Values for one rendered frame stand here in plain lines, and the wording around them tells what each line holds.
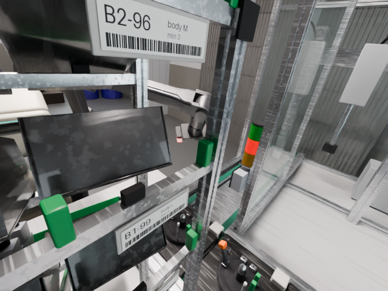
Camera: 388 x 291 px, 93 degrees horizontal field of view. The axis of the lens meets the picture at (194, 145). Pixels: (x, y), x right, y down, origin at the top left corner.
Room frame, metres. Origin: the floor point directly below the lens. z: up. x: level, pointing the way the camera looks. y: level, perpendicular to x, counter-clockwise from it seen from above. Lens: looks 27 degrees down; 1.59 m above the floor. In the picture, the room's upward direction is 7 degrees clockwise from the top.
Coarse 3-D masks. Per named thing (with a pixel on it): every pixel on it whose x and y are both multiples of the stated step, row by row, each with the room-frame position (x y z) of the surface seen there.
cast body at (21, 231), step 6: (18, 222) 0.23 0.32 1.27; (24, 222) 0.24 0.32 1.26; (18, 228) 0.22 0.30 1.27; (24, 228) 0.23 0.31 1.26; (12, 234) 0.21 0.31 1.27; (18, 234) 0.21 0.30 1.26; (24, 234) 0.22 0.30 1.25; (30, 234) 0.24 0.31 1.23; (24, 240) 0.21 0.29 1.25; (30, 240) 0.23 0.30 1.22; (24, 246) 0.20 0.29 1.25
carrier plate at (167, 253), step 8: (184, 208) 0.61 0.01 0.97; (192, 208) 0.61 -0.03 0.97; (208, 232) 0.50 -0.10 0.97; (208, 240) 0.46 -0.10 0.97; (216, 240) 0.48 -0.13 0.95; (168, 248) 0.41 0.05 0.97; (176, 248) 0.42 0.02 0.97; (208, 248) 0.44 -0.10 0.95; (168, 256) 0.39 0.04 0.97; (184, 264) 0.37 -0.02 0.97; (184, 272) 0.34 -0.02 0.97
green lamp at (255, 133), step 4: (252, 124) 0.57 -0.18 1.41; (252, 128) 0.56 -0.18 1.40; (256, 128) 0.55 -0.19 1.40; (260, 128) 0.55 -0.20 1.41; (252, 132) 0.56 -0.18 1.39; (256, 132) 0.55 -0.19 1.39; (260, 132) 0.55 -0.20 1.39; (248, 136) 0.57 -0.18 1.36; (252, 136) 0.55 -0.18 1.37; (256, 136) 0.55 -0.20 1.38; (260, 136) 0.55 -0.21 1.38; (256, 140) 0.55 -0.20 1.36
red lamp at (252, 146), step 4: (248, 140) 0.56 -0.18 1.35; (252, 140) 0.55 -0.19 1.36; (248, 144) 0.56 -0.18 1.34; (252, 144) 0.55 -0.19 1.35; (256, 144) 0.55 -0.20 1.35; (248, 148) 0.56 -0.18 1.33; (252, 148) 0.55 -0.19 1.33; (256, 148) 0.55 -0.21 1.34; (248, 152) 0.55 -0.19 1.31; (252, 152) 0.55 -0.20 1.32
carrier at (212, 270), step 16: (224, 240) 0.47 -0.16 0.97; (208, 256) 0.40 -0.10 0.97; (240, 256) 0.40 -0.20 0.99; (256, 256) 0.42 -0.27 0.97; (208, 272) 0.35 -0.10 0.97; (224, 272) 0.35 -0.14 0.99; (240, 272) 0.33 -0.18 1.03; (256, 272) 0.36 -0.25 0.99; (272, 272) 0.38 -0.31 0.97; (208, 288) 0.31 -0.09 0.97; (224, 288) 0.30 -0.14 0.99; (240, 288) 0.31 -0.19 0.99; (256, 288) 0.31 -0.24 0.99; (272, 288) 0.33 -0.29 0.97
